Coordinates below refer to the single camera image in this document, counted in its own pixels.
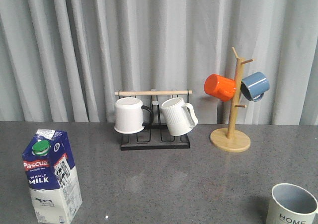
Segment cream HOME mug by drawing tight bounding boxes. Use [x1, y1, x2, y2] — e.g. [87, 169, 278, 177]
[266, 183, 318, 224]

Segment orange mug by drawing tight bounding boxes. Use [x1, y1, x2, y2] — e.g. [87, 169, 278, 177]
[204, 74, 236, 102]

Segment blue mug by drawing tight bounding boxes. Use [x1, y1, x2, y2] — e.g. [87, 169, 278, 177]
[240, 72, 270, 102]

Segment black wire mug rack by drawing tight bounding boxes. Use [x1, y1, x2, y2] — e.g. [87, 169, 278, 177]
[115, 89, 193, 150]

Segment white mug black handle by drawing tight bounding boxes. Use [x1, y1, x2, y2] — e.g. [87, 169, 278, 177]
[114, 97, 154, 134]

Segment white ribbed mug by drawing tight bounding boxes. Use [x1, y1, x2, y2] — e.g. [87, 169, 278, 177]
[160, 97, 198, 136]

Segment wooden mug tree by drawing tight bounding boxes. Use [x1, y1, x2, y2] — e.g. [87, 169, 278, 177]
[210, 48, 254, 152]

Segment grey curtain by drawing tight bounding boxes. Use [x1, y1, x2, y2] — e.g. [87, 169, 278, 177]
[0, 0, 318, 125]

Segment blue white milk carton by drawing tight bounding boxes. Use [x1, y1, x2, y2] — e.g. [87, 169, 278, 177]
[22, 129, 82, 224]

